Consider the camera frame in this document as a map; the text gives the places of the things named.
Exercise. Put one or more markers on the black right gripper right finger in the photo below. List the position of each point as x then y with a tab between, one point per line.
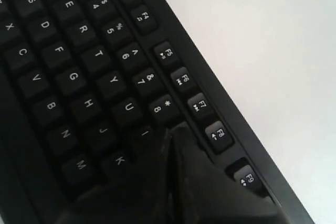
204	194

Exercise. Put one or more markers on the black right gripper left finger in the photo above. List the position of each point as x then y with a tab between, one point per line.
139	195

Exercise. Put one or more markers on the black acer keyboard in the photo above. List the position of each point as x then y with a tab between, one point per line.
84	85

